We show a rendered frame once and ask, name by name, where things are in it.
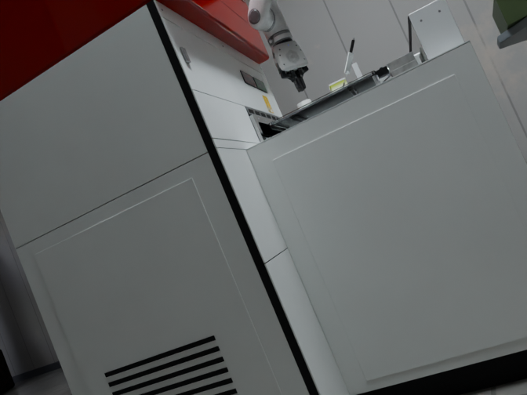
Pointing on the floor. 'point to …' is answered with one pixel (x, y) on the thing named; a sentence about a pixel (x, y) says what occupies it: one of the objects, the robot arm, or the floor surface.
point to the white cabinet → (410, 230)
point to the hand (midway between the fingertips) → (299, 85)
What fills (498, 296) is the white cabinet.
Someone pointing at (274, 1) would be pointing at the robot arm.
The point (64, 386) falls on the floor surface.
